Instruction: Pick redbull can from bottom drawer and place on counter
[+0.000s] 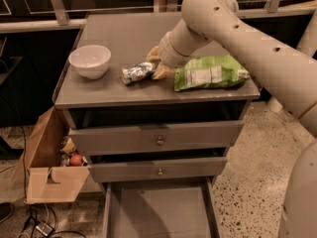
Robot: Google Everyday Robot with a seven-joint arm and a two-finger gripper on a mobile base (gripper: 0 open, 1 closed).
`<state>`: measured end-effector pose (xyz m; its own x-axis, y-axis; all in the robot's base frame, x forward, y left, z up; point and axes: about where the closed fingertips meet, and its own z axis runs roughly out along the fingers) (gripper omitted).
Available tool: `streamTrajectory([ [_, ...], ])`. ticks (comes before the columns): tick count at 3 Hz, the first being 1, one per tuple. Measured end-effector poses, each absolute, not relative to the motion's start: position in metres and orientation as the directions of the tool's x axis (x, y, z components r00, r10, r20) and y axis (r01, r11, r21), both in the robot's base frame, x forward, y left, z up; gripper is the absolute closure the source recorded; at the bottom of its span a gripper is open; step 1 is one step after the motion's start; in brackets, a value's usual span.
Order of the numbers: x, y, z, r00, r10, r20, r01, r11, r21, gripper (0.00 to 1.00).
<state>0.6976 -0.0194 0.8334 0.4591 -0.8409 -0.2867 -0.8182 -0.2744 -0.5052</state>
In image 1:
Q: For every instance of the silver blue redbull can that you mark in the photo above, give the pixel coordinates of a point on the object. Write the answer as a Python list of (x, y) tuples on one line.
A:
[(136, 72)]

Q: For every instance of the bottom grey drawer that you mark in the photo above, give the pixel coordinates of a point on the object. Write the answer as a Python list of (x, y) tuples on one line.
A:
[(165, 208)]

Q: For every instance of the top grey drawer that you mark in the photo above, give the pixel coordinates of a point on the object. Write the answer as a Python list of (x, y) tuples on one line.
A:
[(155, 138)]

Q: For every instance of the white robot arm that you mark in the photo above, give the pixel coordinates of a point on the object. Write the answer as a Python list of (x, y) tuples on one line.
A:
[(288, 74)]

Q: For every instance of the red apple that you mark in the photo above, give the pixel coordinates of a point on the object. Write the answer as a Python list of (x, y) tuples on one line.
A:
[(76, 160)]

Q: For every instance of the metal railing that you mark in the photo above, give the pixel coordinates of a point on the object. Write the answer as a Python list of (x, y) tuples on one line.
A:
[(99, 10)]

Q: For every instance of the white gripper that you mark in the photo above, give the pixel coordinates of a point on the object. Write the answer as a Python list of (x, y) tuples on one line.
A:
[(168, 54)]

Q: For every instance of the brown cardboard box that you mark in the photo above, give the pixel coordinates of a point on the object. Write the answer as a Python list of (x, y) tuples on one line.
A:
[(49, 182)]

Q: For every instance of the green chip bag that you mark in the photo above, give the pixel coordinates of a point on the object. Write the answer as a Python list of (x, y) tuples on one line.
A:
[(210, 72)]

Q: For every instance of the grey drawer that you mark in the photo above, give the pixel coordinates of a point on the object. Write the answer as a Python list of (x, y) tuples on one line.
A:
[(165, 208), (155, 138), (162, 169)]

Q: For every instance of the white ceramic bowl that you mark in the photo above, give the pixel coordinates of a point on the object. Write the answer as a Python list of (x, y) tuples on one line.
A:
[(90, 61)]

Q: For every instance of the middle grey drawer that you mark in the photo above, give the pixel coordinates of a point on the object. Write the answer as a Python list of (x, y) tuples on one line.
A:
[(162, 169)]

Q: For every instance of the grey drawer cabinet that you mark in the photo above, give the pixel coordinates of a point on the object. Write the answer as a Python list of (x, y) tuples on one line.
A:
[(108, 102)]

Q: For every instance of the yellow snack packet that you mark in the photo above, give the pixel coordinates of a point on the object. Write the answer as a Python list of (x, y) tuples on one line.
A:
[(67, 146)]

